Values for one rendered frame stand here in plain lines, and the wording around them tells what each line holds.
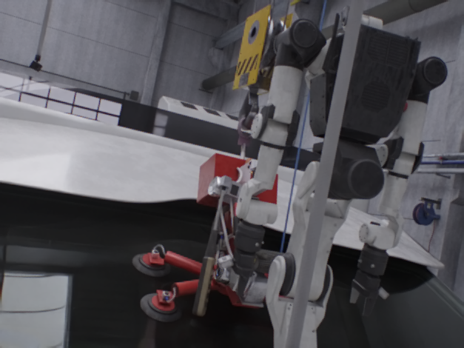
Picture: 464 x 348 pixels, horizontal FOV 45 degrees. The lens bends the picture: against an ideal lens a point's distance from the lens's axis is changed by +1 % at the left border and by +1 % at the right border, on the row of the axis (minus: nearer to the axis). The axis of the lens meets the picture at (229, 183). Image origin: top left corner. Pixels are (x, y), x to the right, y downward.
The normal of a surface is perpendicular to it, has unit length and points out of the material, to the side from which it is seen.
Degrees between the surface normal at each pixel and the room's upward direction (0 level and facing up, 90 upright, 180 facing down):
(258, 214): 101
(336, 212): 35
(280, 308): 90
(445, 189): 90
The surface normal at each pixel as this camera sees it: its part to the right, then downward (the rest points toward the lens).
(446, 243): 0.38, 0.03
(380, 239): 0.21, 0.19
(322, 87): -0.97, -0.01
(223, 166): 0.43, -0.30
